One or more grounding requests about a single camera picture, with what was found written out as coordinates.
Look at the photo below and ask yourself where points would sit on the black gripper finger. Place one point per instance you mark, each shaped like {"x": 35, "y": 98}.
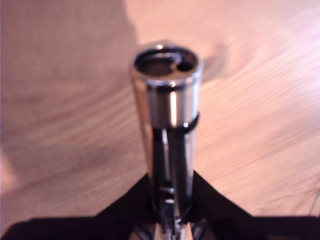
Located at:
{"x": 210, "y": 202}
{"x": 135, "y": 207}

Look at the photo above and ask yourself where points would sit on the metallic silver laser pointer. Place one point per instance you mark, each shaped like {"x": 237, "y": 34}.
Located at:
{"x": 172, "y": 105}

